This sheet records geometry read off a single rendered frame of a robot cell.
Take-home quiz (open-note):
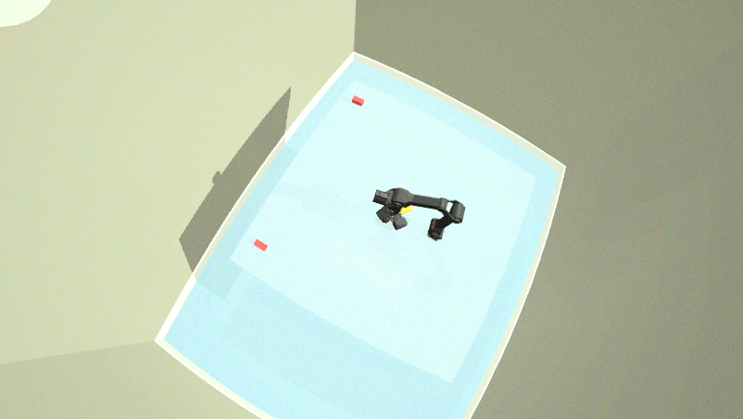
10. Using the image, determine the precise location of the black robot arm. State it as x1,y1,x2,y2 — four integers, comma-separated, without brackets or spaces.
372,187,466,241

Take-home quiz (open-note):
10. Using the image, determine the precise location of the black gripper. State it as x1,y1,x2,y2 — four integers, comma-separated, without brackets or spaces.
388,207,408,230

